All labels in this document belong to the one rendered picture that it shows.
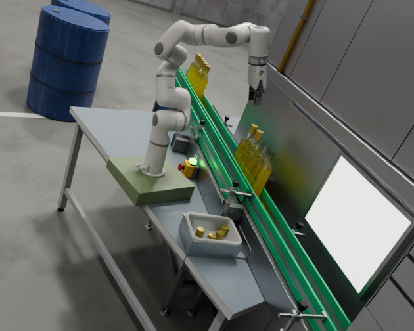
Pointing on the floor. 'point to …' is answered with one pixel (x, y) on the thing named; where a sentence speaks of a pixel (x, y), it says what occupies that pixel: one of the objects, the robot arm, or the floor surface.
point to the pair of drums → (67, 58)
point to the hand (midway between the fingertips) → (254, 98)
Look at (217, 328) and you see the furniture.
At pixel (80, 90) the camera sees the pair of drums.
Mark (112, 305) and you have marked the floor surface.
